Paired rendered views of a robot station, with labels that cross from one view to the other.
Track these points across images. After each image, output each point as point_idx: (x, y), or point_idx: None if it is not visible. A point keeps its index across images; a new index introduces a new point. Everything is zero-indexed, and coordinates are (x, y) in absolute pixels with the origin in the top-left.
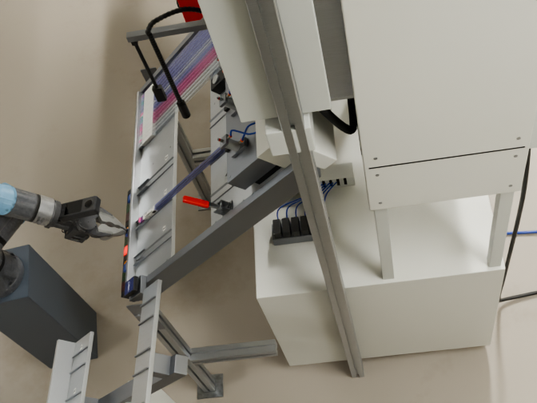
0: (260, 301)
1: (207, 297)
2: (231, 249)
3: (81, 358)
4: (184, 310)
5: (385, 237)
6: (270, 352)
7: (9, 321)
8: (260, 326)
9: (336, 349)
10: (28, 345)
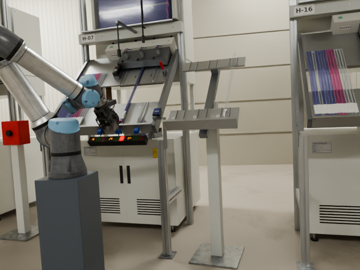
0: (174, 142)
1: (113, 251)
2: None
3: (179, 115)
4: (112, 259)
5: None
6: (181, 186)
7: (87, 209)
8: (147, 239)
9: (184, 200)
10: (87, 261)
